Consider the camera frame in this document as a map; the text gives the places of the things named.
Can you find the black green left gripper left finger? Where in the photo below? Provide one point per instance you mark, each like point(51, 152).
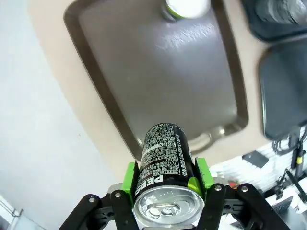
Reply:
point(128, 177)

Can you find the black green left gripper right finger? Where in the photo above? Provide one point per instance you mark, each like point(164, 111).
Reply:
point(206, 175)

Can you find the black flat rectangular pad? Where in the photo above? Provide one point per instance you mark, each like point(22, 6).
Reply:
point(255, 159)

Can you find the black plastic serving tray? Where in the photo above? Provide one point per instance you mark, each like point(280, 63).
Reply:
point(268, 33)
point(285, 95)

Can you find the white wall conduit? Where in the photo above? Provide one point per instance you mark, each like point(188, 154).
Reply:
point(9, 210)

